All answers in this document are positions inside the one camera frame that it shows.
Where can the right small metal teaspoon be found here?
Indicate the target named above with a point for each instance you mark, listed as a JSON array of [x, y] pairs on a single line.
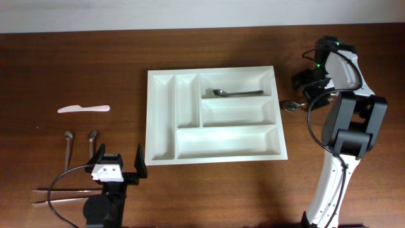
[[92, 138]]

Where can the left small metal teaspoon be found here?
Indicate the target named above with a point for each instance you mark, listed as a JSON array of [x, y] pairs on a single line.
[[69, 139]]

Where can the white plastic cutlery tray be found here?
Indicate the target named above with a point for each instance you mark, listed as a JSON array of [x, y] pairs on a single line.
[[184, 128]]

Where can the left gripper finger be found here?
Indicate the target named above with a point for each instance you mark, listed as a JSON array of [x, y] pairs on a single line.
[[139, 163], [98, 155]]

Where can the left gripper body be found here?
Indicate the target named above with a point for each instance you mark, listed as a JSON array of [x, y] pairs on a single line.
[[130, 178]]

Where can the pink plastic knife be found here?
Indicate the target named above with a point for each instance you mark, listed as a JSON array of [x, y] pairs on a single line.
[[78, 108]]

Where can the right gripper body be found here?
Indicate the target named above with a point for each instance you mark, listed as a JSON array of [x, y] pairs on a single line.
[[312, 80]]

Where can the small metal teaspoon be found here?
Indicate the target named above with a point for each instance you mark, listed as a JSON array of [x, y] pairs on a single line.
[[69, 139], [92, 138]]

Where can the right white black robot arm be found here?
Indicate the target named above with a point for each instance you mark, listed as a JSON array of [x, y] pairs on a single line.
[[350, 130]]

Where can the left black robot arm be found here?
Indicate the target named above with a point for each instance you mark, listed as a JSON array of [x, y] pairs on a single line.
[[106, 209]]

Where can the metal tablespoon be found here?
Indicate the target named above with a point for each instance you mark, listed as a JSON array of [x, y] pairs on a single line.
[[218, 93], [292, 105]]

